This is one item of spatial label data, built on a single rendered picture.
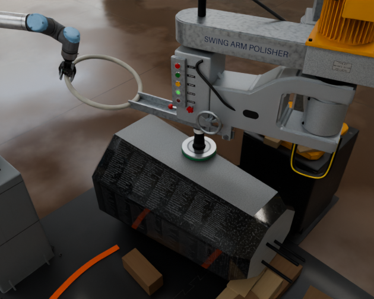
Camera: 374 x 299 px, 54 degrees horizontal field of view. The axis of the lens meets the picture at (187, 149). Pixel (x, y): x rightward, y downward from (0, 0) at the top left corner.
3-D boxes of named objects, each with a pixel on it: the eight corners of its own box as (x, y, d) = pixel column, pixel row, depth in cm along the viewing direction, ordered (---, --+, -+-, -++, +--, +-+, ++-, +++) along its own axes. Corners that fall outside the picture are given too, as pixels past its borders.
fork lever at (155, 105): (242, 124, 216) (243, 117, 213) (231, 143, 203) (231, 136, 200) (141, 95, 238) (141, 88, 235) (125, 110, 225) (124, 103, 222)
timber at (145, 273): (123, 267, 262) (121, 257, 254) (136, 257, 268) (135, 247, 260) (149, 296, 245) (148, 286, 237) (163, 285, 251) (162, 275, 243)
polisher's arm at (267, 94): (335, 148, 199) (362, 66, 167) (327, 175, 183) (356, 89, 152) (209, 115, 224) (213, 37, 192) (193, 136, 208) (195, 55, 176)
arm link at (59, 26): (42, 13, 199) (61, 25, 198) (52, 18, 210) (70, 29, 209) (34, 28, 200) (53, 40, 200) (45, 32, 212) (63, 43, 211)
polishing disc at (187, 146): (174, 148, 230) (174, 146, 229) (197, 133, 241) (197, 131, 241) (200, 164, 218) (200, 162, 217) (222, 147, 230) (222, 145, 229)
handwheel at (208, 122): (227, 129, 202) (228, 105, 192) (219, 139, 195) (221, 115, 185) (202, 122, 207) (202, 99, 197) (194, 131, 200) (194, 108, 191)
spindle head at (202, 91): (248, 118, 214) (257, 46, 185) (234, 140, 199) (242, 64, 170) (192, 104, 226) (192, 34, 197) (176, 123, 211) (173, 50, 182)
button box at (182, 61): (187, 105, 201) (187, 57, 182) (185, 108, 199) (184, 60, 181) (174, 102, 203) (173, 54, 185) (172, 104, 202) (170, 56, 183)
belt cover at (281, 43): (378, 70, 168) (390, 34, 157) (373, 96, 150) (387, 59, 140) (189, 34, 200) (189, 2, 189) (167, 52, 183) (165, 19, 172)
